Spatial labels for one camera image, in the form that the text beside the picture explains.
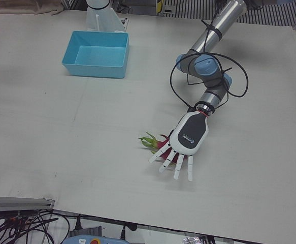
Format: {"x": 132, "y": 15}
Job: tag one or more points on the pink green dragon fruit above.
{"x": 150, "y": 142}

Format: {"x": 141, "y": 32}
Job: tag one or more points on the blue teach pendant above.
{"x": 86, "y": 240}

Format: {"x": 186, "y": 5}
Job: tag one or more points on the aluminium profile rail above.
{"x": 15, "y": 203}

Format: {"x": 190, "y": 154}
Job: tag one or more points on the silver foil packet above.
{"x": 194, "y": 240}

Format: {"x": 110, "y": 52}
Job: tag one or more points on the light blue plastic bin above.
{"x": 97, "y": 68}

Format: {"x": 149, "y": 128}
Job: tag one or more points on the brown cloth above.
{"x": 23, "y": 6}

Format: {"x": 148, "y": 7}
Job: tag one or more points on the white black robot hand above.
{"x": 189, "y": 132}

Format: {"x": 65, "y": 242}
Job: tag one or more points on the black power plug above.
{"x": 123, "y": 230}
{"x": 78, "y": 223}

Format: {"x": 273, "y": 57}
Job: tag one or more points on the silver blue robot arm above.
{"x": 224, "y": 23}

